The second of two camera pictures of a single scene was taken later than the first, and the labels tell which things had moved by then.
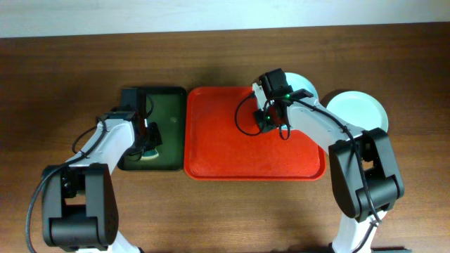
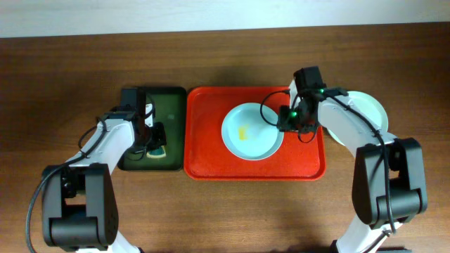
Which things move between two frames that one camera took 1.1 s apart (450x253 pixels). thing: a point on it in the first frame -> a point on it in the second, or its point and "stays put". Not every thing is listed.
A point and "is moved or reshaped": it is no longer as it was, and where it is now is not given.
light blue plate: (298, 81) is moved or reshaped
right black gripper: (263, 126) -> (285, 125)
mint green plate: (360, 109) stays put
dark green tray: (169, 112) stays put
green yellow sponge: (149, 154) is moved or reshaped
